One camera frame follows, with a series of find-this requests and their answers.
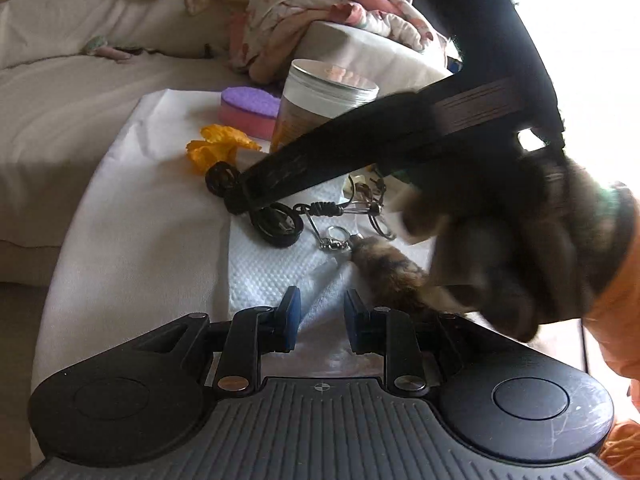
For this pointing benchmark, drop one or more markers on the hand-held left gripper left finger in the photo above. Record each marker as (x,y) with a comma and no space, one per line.
(289,321)

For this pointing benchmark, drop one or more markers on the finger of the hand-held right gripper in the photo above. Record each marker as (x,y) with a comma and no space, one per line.
(330,155)

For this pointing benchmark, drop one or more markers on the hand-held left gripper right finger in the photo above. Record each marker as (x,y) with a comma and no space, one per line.
(356,325)

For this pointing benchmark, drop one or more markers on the purple and pink sponge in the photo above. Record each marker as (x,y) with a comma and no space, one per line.
(248,110)

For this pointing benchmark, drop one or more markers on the person's right forearm orange sleeve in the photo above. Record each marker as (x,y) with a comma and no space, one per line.
(617,320)

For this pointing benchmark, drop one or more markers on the person's right hand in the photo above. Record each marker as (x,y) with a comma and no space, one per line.
(505,260)

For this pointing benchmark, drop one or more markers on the metal lidded canister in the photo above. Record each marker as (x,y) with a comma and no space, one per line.
(320,105)

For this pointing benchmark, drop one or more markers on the white paper towel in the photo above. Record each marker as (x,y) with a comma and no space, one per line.
(280,270)

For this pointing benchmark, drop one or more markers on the yellow crumpled wrapper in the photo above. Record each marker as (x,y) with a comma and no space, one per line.
(216,149)

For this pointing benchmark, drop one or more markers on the pink floral blanket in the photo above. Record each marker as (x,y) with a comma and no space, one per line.
(320,10)

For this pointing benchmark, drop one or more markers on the white table cloth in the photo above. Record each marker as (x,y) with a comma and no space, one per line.
(135,240)

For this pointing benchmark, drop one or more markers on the small pink green toy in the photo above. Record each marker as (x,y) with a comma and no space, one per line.
(102,47)

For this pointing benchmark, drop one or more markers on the beige sofa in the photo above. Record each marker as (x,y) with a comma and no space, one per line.
(75,125)

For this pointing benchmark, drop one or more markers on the person's orange clothing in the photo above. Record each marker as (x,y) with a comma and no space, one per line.
(622,452)

